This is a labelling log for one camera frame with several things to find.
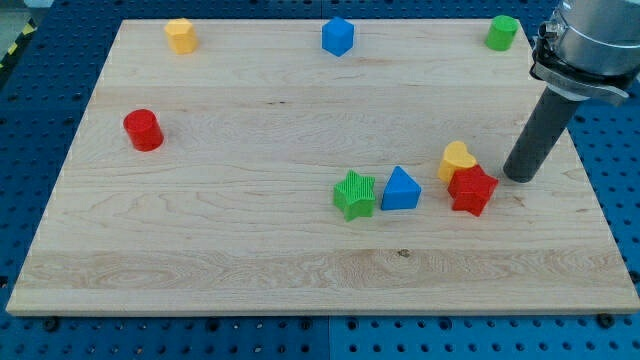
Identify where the yellow heart block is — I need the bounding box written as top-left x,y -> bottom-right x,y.
437,141 -> 477,184

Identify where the red star block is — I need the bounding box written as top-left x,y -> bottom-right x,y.
447,165 -> 499,217

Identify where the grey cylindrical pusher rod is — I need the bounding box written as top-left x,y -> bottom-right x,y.
503,87 -> 582,183

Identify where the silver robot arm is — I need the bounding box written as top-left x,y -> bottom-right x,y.
530,0 -> 639,105

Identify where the green star block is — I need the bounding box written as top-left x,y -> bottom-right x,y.
333,170 -> 376,222

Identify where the wooden board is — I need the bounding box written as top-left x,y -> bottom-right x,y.
7,19 -> 639,317

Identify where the blue triangle block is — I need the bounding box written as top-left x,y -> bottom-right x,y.
381,166 -> 422,211

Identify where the blue cube block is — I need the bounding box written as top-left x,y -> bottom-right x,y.
321,17 -> 355,57

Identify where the red cylinder block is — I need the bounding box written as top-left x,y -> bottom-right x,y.
123,109 -> 164,152

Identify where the yellow hexagon block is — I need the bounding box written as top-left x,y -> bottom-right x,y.
164,18 -> 199,55

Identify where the green cylinder block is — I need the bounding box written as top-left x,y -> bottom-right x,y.
485,15 -> 520,51

